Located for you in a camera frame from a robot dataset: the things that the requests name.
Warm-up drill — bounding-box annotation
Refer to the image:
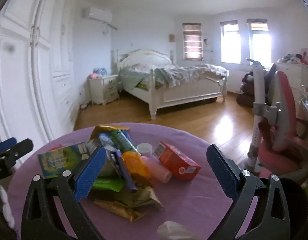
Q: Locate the white tissue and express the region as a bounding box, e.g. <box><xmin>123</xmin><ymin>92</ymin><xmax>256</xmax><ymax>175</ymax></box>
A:
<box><xmin>157</xmin><ymin>221</ymin><xmax>202</xmax><ymax>240</ymax></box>

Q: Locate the white dresser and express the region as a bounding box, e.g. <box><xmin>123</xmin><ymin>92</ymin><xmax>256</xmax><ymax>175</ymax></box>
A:
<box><xmin>275</xmin><ymin>61</ymin><xmax>308</xmax><ymax>98</ymax></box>

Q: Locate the white capped bottle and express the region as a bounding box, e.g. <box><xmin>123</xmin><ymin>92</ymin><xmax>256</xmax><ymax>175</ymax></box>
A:
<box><xmin>136</xmin><ymin>142</ymin><xmax>153</xmax><ymax>157</ymax></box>

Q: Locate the long green wrapper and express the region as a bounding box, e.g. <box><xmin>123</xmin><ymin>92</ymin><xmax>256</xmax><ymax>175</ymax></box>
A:
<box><xmin>110</xmin><ymin>129</ymin><xmax>142</xmax><ymax>155</ymax></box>

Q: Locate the white bed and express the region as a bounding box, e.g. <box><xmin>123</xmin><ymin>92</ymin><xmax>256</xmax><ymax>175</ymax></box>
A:
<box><xmin>111</xmin><ymin>49</ymin><xmax>229</xmax><ymax>120</ymax></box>

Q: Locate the pale green wrapper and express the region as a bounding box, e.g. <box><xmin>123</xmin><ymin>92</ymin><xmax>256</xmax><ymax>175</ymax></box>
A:
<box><xmin>89</xmin><ymin>187</ymin><xmax>164</xmax><ymax>209</ymax></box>

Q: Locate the orange packet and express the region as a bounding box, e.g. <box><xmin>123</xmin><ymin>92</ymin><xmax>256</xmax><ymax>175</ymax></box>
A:
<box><xmin>121</xmin><ymin>151</ymin><xmax>154</xmax><ymax>188</ymax></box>

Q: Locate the pink and grey chair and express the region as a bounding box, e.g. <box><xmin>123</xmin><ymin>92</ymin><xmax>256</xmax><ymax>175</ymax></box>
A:
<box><xmin>245</xmin><ymin>58</ymin><xmax>308</xmax><ymax>180</ymax></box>

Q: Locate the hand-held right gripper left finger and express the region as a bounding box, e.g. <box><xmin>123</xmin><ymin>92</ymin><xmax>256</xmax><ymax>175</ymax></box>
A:
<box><xmin>21</xmin><ymin>146</ymin><xmax>107</xmax><ymax>240</ymax></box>

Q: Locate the bright green packet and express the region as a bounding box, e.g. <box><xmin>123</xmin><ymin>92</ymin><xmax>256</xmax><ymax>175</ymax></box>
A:
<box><xmin>91</xmin><ymin>177</ymin><xmax>125</xmax><ymax>192</ymax></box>

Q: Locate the white wardrobe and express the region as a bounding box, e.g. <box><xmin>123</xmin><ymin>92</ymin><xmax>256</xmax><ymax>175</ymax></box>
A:
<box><xmin>0</xmin><ymin>0</ymin><xmax>80</xmax><ymax>165</ymax></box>

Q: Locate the maroon bag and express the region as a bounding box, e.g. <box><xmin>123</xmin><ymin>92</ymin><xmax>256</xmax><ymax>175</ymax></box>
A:
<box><xmin>236</xmin><ymin>71</ymin><xmax>256</xmax><ymax>108</ymax></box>

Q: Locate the blue and white packet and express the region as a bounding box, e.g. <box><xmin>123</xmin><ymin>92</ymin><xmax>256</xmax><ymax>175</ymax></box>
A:
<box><xmin>98</xmin><ymin>133</ymin><xmax>124</xmax><ymax>178</ymax></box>

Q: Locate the pink bottle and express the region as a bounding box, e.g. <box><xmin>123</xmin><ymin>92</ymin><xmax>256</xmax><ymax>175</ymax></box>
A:
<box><xmin>140</xmin><ymin>155</ymin><xmax>172</xmax><ymax>183</ymax></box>

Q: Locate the white nightstand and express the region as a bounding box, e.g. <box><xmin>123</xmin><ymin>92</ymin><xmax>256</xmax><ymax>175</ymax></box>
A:
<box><xmin>87</xmin><ymin>74</ymin><xmax>119</xmax><ymax>105</ymax></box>

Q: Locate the gold foil wrapper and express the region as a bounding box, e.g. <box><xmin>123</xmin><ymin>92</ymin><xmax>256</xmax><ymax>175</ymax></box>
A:
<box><xmin>92</xmin><ymin>200</ymin><xmax>147</xmax><ymax>222</ymax></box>

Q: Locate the white air conditioner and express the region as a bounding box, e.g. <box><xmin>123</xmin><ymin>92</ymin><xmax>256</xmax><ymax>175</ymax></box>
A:
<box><xmin>84</xmin><ymin>7</ymin><xmax>113</xmax><ymax>26</ymax></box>

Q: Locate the blue tube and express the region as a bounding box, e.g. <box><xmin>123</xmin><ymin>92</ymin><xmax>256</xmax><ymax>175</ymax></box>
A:
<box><xmin>116</xmin><ymin>150</ymin><xmax>138</xmax><ymax>193</ymax></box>

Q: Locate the floral quilt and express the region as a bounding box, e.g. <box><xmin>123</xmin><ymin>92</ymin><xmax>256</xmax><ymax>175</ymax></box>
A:
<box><xmin>119</xmin><ymin>64</ymin><xmax>229</xmax><ymax>89</ymax></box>

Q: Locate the red box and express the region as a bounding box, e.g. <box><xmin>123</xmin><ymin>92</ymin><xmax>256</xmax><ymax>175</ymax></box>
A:
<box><xmin>154</xmin><ymin>142</ymin><xmax>202</xmax><ymax>180</ymax></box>

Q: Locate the bright window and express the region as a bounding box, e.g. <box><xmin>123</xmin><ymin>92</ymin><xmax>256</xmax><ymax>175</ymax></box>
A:
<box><xmin>246</xmin><ymin>18</ymin><xmax>272</xmax><ymax>65</ymax></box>
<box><xmin>220</xmin><ymin>20</ymin><xmax>242</xmax><ymax>64</ymax></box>

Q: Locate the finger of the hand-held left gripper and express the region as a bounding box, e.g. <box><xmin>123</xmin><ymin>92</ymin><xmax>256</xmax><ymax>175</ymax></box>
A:
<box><xmin>4</xmin><ymin>139</ymin><xmax>34</xmax><ymax>164</ymax></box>
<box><xmin>0</xmin><ymin>137</ymin><xmax>17</xmax><ymax>155</ymax></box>

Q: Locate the purple tablecloth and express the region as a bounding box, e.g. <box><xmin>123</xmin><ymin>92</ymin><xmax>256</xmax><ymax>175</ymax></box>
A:
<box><xmin>7</xmin><ymin>122</ymin><xmax>260</xmax><ymax>240</ymax></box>

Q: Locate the clutter pile on dresser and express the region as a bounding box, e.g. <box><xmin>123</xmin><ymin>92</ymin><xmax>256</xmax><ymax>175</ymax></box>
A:
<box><xmin>278</xmin><ymin>53</ymin><xmax>303</xmax><ymax>64</ymax></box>

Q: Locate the green and blue carton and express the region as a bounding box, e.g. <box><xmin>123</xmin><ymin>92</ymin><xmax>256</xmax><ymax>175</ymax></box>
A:
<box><xmin>37</xmin><ymin>142</ymin><xmax>90</xmax><ymax>179</ymax></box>

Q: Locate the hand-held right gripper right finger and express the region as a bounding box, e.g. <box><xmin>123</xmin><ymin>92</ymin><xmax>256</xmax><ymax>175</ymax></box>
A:
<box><xmin>206</xmin><ymin>144</ymin><xmax>292</xmax><ymax>240</ymax></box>

